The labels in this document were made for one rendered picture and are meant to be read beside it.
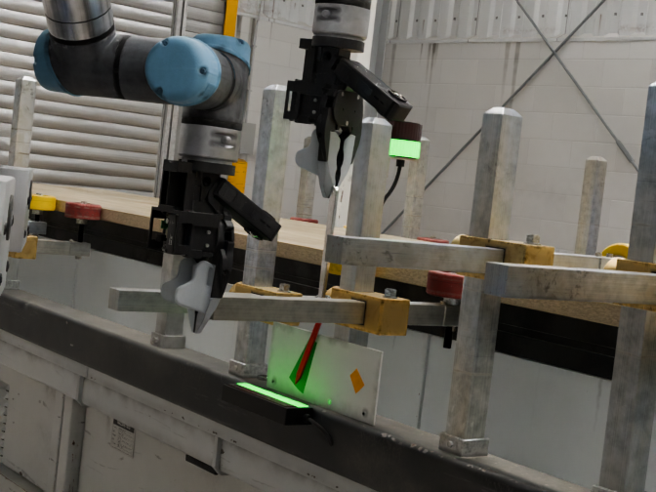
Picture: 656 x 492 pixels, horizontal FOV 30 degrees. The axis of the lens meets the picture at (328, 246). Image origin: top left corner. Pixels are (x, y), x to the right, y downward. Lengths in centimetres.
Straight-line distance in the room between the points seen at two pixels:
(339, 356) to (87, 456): 135
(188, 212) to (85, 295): 146
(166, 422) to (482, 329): 82
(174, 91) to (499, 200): 42
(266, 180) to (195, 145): 42
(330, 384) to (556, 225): 872
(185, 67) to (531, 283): 47
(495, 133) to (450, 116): 976
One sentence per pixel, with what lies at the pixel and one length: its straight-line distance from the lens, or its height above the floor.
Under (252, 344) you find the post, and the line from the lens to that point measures 192.
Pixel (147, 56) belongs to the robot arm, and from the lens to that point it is 139.
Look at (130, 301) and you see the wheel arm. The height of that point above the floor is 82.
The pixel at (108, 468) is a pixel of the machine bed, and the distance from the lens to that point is 288.
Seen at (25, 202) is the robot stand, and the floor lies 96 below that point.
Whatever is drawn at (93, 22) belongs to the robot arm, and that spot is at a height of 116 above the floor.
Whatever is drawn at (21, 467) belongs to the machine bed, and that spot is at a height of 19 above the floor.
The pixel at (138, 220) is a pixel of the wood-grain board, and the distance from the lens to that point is 268.
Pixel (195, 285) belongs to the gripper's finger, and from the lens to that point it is 150.
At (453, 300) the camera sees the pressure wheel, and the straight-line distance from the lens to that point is 178.
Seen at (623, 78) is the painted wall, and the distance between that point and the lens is 1017.
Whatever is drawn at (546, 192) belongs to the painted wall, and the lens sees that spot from 1048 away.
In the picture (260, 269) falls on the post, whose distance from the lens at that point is 191.
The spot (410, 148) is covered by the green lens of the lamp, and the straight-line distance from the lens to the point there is 172.
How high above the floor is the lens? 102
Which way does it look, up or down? 3 degrees down
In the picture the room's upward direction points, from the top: 6 degrees clockwise
